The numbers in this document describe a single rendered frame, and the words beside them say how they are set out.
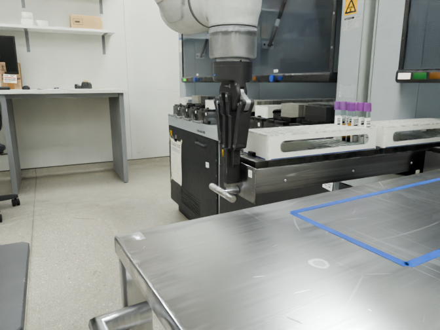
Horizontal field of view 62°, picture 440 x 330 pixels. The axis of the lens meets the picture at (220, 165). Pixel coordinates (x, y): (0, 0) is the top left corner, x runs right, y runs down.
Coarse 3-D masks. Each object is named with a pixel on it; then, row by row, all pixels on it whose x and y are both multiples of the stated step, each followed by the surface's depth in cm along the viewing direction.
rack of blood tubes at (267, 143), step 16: (256, 128) 79; (272, 128) 79; (288, 128) 80; (304, 128) 80; (320, 128) 79; (336, 128) 79; (352, 128) 80; (368, 128) 80; (256, 144) 74; (272, 144) 70; (288, 144) 84; (304, 144) 86; (320, 144) 82; (336, 144) 82; (352, 144) 82; (368, 144) 81
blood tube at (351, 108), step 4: (348, 104) 83; (352, 104) 82; (348, 108) 83; (352, 108) 83; (348, 112) 83; (352, 112) 83; (348, 116) 84; (352, 116) 83; (348, 120) 84; (352, 120) 84; (348, 124) 84; (352, 124) 84; (348, 136) 85; (348, 140) 85
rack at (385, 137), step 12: (384, 120) 95; (396, 120) 95; (408, 120) 96; (420, 120) 95; (432, 120) 95; (384, 132) 83; (408, 132) 100; (420, 132) 102; (432, 132) 101; (384, 144) 84; (396, 144) 85; (408, 144) 87
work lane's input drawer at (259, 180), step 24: (432, 144) 90; (240, 168) 73; (264, 168) 68; (288, 168) 71; (312, 168) 74; (336, 168) 76; (360, 168) 79; (384, 168) 83; (408, 168) 86; (216, 192) 74; (240, 192) 74; (264, 192) 70
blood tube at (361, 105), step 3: (360, 102) 83; (363, 102) 82; (360, 105) 82; (363, 105) 82; (360, 108) 83; (363, 108) 82; (360, 111) 83; (363, 111) 83; (360, 114) 83; (363, 114) 83; (360, 117) 83; (363, 117) 83; (360, 120) 83; (363, 120) 83; (360, 123) 83; (363, 123) 83; (357, 135) 84; (360, 135) 84; (357, 138) 85; (360, 138) 84; (357, 141) 85; (360, 141) 84
